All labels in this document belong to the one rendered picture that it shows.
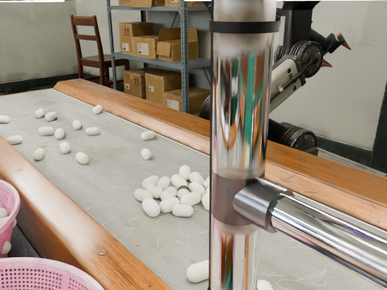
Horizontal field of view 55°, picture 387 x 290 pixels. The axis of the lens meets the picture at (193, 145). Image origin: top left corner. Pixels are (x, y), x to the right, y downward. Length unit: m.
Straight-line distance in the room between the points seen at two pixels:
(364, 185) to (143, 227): 0.35
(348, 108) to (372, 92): 0.19
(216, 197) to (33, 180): 0.53
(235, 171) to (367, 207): 0.46
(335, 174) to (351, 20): 2.03
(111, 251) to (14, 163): 0.34
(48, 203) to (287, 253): 0.34
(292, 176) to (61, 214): 0.37
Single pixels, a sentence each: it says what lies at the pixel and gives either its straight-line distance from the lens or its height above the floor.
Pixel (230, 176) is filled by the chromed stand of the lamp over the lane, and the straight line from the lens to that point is 0.15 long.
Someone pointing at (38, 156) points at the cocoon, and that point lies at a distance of 0.80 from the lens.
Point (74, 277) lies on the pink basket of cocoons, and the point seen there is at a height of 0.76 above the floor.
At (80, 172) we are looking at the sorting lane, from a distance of 0.73.
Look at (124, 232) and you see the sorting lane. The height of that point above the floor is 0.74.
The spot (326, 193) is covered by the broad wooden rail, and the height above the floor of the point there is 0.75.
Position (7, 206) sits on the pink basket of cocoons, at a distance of 0.66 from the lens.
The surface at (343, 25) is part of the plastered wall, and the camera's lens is 2.66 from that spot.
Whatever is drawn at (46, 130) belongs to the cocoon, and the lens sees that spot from 0.94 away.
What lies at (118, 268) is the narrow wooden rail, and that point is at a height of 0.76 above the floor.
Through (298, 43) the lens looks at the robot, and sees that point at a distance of 1.17.
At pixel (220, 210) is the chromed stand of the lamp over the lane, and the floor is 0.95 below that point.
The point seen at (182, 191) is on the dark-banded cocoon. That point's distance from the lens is 0.59.
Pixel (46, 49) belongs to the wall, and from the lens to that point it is 5.28.
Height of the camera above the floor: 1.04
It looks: 21 degrees down
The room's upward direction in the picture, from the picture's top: straight up
